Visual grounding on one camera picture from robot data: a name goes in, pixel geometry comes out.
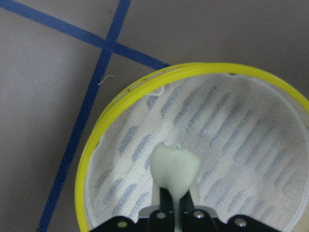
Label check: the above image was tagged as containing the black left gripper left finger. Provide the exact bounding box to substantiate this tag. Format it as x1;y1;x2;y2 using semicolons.
148;188;175;232

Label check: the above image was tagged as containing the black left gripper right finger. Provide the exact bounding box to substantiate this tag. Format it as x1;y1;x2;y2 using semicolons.
180;191;219;232

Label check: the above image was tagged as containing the white steamed bun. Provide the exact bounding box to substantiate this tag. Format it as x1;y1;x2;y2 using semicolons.
150;144;201;232

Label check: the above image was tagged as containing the yellow steamer basket centre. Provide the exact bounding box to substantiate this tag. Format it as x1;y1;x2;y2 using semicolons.
75;63;309;232

